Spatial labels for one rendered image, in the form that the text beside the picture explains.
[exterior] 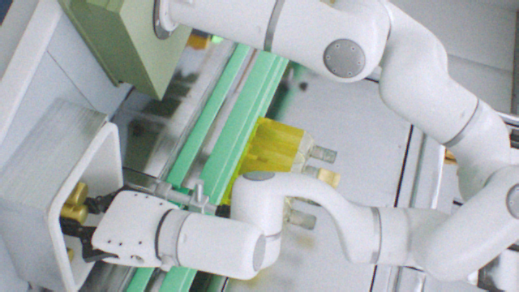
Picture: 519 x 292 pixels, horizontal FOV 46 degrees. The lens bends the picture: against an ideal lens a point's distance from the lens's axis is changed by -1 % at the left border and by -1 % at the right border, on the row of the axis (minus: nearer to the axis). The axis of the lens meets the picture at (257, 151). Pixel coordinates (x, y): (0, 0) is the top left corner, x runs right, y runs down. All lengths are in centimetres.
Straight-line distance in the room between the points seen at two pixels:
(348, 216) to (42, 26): 48
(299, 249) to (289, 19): 58
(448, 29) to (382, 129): 559
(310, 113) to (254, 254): 82
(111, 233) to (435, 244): 44
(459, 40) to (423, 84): 618
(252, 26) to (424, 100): 26
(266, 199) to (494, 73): 606
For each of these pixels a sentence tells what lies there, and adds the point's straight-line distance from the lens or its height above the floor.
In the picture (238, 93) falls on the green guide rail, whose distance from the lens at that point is 117.
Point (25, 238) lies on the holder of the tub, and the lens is 86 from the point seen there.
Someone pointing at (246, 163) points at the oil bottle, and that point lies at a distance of 120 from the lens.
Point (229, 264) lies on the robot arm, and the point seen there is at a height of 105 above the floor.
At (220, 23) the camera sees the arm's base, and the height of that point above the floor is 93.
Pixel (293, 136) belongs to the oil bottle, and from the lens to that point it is 126.
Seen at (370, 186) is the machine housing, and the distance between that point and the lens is 146.
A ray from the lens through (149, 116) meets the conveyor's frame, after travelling 110.
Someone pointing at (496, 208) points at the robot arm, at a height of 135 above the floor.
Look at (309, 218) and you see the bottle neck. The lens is 116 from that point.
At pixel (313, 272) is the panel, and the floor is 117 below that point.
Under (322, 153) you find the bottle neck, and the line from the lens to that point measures 127.
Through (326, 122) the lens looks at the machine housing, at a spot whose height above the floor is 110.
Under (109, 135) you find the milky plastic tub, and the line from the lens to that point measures 87.
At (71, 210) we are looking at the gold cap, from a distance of 93.
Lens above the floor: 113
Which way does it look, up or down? 6 degrees down
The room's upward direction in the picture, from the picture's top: 108 degrees clockwise
